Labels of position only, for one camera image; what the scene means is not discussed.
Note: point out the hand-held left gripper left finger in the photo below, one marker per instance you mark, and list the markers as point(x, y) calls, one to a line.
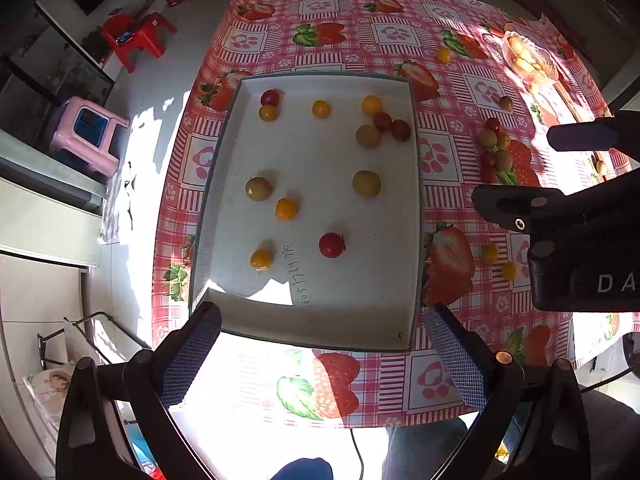
point(190, 355)

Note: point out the orange cherry tomato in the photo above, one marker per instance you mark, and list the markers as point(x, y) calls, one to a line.
point(509, 271)
point(261, 259)
point(489, 253)
point(286, 209)

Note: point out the dark red cherry tomato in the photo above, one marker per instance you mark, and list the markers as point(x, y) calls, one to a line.
point(401, 130)

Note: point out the yellow cherry tomato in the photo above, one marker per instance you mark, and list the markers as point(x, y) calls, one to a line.
point(268, 113)
point(443, 55)
point(371, 105)
point(503, 141)
point(321, 109)

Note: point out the person's leg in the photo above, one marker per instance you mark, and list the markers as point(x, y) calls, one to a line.
point(425, 452)

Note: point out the clear plastic bag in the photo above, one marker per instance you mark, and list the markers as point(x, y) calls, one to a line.
point(531, 55)

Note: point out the red plastic chair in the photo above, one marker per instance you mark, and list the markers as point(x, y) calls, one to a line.
point(137, 35)

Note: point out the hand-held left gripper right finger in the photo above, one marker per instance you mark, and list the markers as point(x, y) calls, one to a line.
point(455, 355)

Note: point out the printed cloth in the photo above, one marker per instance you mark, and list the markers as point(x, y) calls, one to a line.
point(50, 385)

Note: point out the white cabinet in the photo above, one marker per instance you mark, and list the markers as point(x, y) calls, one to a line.
point(45, 220)

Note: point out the white cardboard tray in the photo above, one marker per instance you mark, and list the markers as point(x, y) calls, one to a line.
point(310, 170)

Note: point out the brown cherry tomato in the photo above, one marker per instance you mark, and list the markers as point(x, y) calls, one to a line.
point(506, 103)

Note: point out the blue cloth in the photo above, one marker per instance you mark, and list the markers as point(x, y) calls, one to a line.
point(302, 469)

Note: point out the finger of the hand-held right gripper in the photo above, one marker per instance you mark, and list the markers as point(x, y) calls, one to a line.
point(505, 210)
point(585, 135)

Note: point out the pink plastic stool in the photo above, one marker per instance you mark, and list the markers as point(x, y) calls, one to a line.
point(65, 145)

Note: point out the dark glass cabinet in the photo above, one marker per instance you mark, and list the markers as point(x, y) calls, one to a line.
point(55, 80)

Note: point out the strawberry print pink tablecloth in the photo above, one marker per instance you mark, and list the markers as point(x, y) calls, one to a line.
point(325, 40)

